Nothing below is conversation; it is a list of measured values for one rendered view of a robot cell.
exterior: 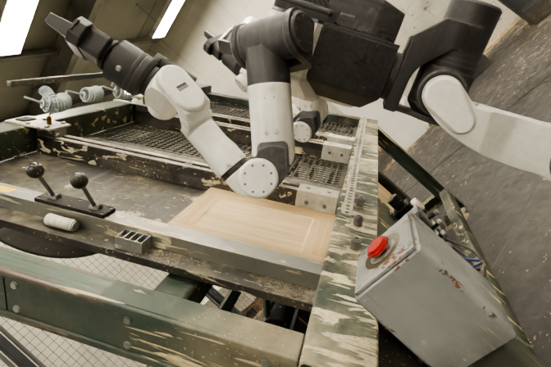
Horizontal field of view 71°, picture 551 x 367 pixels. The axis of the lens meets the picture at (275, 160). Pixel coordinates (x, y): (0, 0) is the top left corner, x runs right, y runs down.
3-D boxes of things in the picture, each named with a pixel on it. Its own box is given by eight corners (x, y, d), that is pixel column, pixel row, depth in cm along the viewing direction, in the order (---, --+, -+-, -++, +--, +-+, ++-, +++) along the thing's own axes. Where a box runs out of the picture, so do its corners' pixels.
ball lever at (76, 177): (99, 218, 94) (78, 183, 84) (86, 215, 95) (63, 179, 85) (107, 206, 96) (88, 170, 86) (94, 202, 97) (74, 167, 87)
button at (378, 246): (396, 252, 53) (384, 242, 53) (375, 269, 55) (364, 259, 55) (394, 238, 57) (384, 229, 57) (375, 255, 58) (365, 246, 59)
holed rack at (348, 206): (351, 217, 108) (352, 215, 108) (341, 215, 108) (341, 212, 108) (366, 118, 261) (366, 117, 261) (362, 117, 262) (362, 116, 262)
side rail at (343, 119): (357, 134, 258) (359, 119, 255) (206, 108, 280) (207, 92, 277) (357, 132, 266) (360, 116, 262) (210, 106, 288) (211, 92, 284)
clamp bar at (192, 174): (333, 222, 114) (348, 145, 107) (6, 148, 138) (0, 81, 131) (336, 209, 124) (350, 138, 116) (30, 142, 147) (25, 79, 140)
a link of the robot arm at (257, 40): (310, 83, 79) (305, 16, 78) (286, 78, 71) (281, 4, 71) (264, 91, 85) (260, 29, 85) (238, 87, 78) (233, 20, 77)
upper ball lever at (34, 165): (57, 207, 96) (32, 172, 86) (45, 204, 97) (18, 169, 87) (67, 196, 99) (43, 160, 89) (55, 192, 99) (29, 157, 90)
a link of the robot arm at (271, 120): (297, 189, 86) (290, 89, 85) (299, 196, 73) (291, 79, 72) (245, 192, 86) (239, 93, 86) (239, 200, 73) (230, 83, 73)
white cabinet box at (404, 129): (429, 129, 469) (305, 16, 470) (394, 160, 497) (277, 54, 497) (428, 116, 523) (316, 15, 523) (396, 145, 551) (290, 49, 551)
